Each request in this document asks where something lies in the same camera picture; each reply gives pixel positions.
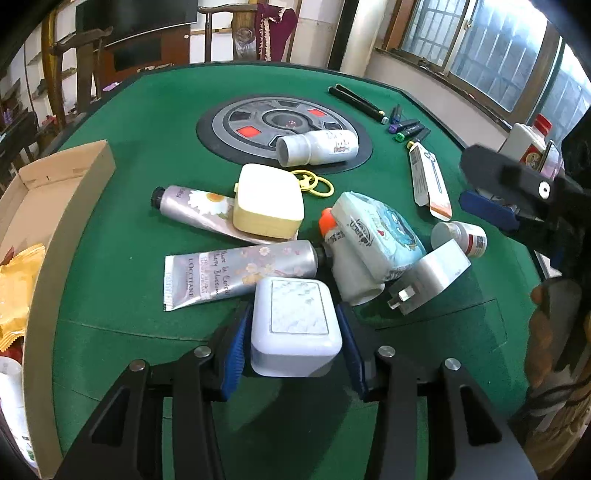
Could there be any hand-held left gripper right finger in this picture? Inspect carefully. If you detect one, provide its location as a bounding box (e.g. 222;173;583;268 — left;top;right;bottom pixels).
336;302;539;480

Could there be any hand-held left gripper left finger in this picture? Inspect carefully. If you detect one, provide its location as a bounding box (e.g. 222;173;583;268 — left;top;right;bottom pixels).
55;300;254;480

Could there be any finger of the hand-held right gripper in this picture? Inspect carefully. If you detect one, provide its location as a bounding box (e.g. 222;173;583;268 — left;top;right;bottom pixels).
459;191;522;229
461;145;583;217

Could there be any small white bottle red label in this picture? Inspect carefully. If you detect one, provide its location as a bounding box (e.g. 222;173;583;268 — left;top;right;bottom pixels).
431;220;488;259

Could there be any white square case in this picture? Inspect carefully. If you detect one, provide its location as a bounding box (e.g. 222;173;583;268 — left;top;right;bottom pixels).
250;277;343;378

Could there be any white narrow carton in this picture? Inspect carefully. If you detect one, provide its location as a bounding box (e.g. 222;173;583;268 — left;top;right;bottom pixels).
409;142;452;221

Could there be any silver floral hand cream tube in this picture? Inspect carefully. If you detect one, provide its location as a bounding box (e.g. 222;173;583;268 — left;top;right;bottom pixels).
163;240;329;312

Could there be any light blue tissue pack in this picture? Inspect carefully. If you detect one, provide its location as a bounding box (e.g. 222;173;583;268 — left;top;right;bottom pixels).
331;191;426;282

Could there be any white wide-mouth bottle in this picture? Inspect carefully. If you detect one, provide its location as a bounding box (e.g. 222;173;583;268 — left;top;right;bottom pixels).
276;129;360;167

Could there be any shallow cardboard box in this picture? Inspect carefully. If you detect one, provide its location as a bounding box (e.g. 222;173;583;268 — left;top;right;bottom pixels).
0;140;116;478

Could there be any gold snack packet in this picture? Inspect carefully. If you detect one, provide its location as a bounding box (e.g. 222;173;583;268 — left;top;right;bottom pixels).
0;244;47;354

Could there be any white bottle green leaf label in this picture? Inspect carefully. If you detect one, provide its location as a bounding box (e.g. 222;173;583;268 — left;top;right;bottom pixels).
0;355;38;467

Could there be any person's right forearm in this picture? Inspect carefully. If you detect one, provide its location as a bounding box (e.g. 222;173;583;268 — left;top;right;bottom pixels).
508;388;591;480

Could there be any person's right hand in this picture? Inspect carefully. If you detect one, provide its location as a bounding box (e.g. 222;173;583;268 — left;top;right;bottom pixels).
529;284;568;388

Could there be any tall white ceramic bottle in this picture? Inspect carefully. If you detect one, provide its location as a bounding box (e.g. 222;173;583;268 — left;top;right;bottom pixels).
499;124;548;164

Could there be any red capped bottle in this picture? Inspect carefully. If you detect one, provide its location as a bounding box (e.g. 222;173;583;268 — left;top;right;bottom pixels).
531;114;555;139

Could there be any white bottle orange cap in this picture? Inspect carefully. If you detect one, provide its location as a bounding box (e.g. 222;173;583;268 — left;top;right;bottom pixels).
318;208;386;306

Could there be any white power adapter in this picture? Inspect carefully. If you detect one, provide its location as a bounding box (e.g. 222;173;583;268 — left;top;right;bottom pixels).
387;239;472;315

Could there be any window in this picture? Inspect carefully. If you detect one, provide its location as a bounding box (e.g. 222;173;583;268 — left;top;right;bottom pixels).
383;0;591;139

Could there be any daisy print hand cream tube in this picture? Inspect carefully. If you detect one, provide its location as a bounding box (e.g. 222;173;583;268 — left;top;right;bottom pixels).
150;185;298;245

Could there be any pale yellow square case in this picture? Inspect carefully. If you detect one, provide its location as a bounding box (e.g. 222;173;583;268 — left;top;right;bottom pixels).
232;163;305;240

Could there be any long black pen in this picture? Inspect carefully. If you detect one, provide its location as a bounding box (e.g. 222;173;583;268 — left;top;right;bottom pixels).
336;84;385;116
329;87;389;123

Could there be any yellow keyring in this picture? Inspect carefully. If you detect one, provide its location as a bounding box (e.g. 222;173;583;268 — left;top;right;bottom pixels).
291;169;334;199

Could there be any white standing air conditioner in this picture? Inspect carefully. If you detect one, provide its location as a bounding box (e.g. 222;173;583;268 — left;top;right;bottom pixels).
328;0;389;79

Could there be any round grey dice control panel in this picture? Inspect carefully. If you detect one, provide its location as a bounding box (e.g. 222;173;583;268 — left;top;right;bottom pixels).
196;95;374;175

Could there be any maroon fringed cloth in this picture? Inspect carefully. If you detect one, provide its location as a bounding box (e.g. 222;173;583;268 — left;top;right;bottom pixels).
256;2;298;62

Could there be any wooden chair with carved back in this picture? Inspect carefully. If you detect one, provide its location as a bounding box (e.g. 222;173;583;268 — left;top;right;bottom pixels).
198;4;269;63

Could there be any brown television cabinet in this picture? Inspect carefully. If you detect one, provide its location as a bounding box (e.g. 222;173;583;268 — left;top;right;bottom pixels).
99;23;192;84

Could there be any dark wooden chair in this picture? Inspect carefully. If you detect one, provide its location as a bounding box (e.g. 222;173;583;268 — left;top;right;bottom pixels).
46;28;114;116

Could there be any black curved television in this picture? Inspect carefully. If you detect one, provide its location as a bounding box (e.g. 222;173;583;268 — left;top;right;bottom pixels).
74;0;199;47

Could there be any wall display shelf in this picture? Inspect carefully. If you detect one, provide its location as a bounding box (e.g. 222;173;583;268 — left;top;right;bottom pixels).
0;9;79;130

